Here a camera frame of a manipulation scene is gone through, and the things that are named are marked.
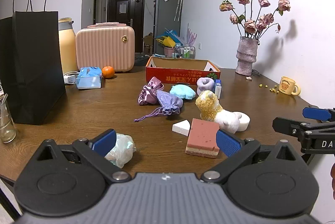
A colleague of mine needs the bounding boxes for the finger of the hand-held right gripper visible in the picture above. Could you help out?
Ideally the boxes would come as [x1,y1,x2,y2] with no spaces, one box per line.
[272,117,335,137]
[303,107,335,122]

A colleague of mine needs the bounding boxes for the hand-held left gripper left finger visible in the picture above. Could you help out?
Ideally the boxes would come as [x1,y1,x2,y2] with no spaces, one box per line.
[37,129,132,184]

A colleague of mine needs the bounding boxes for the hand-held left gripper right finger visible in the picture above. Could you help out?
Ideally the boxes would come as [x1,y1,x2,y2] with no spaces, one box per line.
[200,129,298,184]

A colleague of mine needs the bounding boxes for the clear plastic bag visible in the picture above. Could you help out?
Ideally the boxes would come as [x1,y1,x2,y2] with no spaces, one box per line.
[104,133,137,169]

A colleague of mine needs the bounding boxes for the pink sponge block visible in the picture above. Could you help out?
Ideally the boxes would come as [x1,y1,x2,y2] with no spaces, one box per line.
[185,118,220,159]

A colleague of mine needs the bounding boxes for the white round sponge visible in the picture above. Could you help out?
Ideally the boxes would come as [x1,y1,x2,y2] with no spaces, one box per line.
[232,111,250,132]

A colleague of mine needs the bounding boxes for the yellow and white plush toy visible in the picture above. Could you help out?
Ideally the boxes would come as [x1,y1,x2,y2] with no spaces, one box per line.
[195,91,242,133]

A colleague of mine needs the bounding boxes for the white wedge sponge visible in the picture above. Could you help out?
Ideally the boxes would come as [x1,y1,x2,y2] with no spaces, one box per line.
[172,120,193,136]

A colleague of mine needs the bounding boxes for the purple satin pouch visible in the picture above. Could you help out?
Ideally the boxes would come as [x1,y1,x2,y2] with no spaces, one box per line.
[138,77,165,106]

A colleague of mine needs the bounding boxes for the blue fluffy puff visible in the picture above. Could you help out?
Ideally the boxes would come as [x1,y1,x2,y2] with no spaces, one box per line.
[169,84,196,101]

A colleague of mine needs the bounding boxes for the red cardboard box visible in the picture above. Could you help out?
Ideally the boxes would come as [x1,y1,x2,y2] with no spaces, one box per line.
[146,56,221,86]

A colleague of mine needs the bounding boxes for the scattered yellow beads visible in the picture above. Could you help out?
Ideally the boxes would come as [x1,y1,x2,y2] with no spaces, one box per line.
[259,83,279,95]

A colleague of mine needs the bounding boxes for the yellow bear mug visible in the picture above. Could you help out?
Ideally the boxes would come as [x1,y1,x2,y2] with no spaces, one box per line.
[278,76,301,96]

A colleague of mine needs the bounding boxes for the small white blue carton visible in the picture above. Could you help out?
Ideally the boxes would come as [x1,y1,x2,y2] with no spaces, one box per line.
[214,79,223,99]

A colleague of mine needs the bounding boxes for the purple fuzzy sock roll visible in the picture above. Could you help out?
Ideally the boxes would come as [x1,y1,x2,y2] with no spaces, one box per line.
[196,77,217,96]

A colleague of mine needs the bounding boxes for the blue tissue pack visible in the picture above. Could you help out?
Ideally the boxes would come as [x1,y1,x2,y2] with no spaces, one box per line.
[76,66,103,90]

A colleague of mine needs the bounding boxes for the orange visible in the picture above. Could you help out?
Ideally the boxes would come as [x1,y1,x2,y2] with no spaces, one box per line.
[102,66,115,79]

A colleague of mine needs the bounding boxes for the purple ceramic vase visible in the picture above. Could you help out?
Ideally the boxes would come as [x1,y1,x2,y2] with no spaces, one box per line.
[235,36,259,76]

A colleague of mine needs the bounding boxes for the black floor bag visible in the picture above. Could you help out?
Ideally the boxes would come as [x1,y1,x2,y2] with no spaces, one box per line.
[134,54,151,66]

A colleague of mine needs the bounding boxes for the pink ribbed suitcase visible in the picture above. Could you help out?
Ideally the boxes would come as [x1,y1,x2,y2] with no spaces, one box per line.
[76,22,135,73]

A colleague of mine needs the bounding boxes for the cream thermos bottle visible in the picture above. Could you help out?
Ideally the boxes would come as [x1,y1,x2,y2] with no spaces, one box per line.
[58,18,78,74]

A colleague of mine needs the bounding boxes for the clear glass jar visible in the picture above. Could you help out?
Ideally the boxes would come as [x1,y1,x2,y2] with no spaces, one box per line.
[0,94,17,143]

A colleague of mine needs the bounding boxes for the black paper bag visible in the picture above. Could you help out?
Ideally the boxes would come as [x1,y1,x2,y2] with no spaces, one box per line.
[0,0,66,125]

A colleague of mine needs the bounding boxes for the dried pink roses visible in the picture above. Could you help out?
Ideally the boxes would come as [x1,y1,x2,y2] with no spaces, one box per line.
[219,0,291,40]

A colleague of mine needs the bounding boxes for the brown cardboard box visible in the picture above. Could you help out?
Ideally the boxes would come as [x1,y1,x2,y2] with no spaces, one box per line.
[143,33,155,55]

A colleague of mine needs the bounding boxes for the dark wooden entrance door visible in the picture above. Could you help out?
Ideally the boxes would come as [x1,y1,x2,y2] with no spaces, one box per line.
[107,0,146,53]

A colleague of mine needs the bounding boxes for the blue and yellow bags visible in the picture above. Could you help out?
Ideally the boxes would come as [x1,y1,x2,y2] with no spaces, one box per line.
[156,28,182,48]

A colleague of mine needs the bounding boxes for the interior side door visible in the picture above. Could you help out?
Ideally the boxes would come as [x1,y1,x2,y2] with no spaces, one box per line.
[94,0,103,25]

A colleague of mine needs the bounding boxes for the grey refrigerator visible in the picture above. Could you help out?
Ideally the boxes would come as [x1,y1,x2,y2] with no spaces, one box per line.
[153,0,183,53]

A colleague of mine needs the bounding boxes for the white folded umbrella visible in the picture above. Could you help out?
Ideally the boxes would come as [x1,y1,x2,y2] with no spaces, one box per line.
[174,0,184,22]

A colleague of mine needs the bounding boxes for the lavender drawstring pouch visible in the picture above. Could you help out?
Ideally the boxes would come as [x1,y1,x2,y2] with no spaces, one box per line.
[134,90,184,123]

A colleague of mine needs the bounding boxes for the white charger with cable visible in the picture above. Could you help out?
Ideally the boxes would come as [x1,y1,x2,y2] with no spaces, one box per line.
[63,71,79,84]

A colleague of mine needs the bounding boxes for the wire trolley rack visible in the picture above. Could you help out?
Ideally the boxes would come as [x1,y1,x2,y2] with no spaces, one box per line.
[174,44,197,60]

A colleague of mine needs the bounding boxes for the pink feather wall decoration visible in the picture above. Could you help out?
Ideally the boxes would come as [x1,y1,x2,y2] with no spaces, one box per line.
[185,23,197,47]

